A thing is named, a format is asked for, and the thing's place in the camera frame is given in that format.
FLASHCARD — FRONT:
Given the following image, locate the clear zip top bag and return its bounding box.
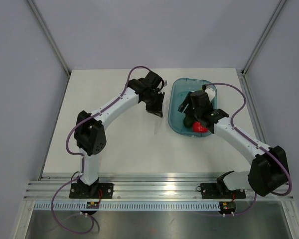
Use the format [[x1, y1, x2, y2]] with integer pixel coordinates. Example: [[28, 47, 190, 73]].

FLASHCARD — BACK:
[[153, 98, 169, 134]]

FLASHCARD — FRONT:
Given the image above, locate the aluminium frame post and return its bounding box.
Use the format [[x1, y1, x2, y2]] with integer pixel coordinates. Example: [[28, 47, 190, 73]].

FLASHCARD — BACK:
[[25, 0, 71, 78], [241, 0, 289, 77]]

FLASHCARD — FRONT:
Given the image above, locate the right small circuit board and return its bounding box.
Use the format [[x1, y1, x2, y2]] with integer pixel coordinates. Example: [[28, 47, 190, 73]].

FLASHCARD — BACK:
[[219, 201, 236, 214]]

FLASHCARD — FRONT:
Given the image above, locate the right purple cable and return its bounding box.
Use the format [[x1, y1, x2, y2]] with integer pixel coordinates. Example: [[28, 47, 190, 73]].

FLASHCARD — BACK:
[[201, 83, 294, 217]]

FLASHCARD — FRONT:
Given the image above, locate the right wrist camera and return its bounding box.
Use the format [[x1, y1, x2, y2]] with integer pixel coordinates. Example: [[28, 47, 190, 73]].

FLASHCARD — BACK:
[[205, 87, 216, 101]]

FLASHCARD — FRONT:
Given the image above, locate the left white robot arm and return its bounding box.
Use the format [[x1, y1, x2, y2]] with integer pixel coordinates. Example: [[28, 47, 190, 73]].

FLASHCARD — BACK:
[[74, 71, 167, 198]]

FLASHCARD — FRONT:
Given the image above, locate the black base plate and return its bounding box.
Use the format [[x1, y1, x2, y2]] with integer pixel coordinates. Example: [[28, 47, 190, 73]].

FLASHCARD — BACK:
[[69, 183, 114, 199], [196, 183, 246, 199]]

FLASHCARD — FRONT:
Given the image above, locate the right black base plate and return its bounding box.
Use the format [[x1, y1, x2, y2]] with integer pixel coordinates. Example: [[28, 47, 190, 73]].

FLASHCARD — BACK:
[[196, 183, 246, 199]]

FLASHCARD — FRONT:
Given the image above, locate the small circuit board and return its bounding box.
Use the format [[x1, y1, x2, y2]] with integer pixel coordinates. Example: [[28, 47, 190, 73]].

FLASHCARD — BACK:
[[86, 202, 99, 209], [219, 201, 236, 214]]

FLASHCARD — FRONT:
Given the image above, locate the left small circuit board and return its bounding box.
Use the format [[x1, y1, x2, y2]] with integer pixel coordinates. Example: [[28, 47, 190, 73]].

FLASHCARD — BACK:
[[86, 202, 99, 209]]

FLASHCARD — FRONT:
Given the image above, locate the right aluminium frame post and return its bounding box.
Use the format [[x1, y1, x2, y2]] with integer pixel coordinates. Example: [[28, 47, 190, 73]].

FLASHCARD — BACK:
[[241, 0, 289, 77]]

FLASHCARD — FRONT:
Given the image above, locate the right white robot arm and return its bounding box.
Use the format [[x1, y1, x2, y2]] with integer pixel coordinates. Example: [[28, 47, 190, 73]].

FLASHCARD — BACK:
[[178, 90, 292, 197]]

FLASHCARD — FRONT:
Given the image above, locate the teal plastic tray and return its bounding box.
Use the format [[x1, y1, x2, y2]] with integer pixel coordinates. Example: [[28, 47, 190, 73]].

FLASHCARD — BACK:
[[167, 78, 219, 138]]

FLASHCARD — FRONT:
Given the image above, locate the aluminium mounting rail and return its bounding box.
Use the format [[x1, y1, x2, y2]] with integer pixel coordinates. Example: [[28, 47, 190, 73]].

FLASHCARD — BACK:
[[23, 174, 294, 201]]

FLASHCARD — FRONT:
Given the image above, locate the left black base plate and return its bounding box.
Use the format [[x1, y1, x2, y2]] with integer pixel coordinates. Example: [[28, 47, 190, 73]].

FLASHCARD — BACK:
[[69, 183, 114, 199]]

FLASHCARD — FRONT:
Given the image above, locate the dark green avocado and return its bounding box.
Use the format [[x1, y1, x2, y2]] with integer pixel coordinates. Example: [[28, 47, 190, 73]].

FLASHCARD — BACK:
[[183, 116, 195, 128]]

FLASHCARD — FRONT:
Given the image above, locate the white slotted cable duct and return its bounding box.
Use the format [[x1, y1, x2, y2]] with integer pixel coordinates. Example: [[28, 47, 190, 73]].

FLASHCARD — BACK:
[[34, 201, 220, 212]]

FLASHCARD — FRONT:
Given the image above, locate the left aluminium frame post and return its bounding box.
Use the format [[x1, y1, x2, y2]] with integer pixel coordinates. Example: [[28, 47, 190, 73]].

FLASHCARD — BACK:
[[25, 0, 71, 78]]

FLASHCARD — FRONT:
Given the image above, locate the red apple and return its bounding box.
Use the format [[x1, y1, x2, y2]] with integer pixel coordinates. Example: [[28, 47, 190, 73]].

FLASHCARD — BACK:
[[192, 121, 208, 133]]

